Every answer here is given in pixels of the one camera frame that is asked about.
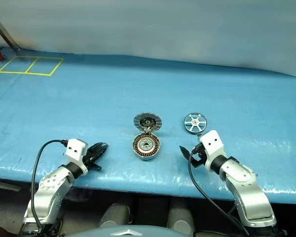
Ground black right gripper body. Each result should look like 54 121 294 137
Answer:
188 142 208 170

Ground grey rounded cylinder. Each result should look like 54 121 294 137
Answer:
98 203 132 229
167 197 196 237

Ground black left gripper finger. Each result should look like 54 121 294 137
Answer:
90 142 109 152
91 146 110 160

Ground round motor housing copper windings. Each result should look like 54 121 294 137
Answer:
131 131 161 162

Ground grey table frame rail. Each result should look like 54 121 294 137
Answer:
0 179 22 192

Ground blue-grey dome with emblem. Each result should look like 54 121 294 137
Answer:
68 224 188 237

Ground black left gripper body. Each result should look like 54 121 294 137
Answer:
82 144 103 172

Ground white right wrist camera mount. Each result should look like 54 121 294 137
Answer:
199 130 229 171

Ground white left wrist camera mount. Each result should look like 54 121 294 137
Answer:
63 138 89 176

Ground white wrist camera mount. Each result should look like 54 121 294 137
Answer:
63 138 89 176
199 130 229 171

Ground slanted metal bar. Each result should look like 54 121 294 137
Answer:
0 8 21 52

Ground blue plastic table cover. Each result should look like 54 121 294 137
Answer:
0 46 296 205

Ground yellow tape squares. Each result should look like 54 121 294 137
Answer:
0 56 65 78

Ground silver spoked rotor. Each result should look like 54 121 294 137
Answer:
183 112 208 135

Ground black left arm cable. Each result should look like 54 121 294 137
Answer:
30 139 70 233

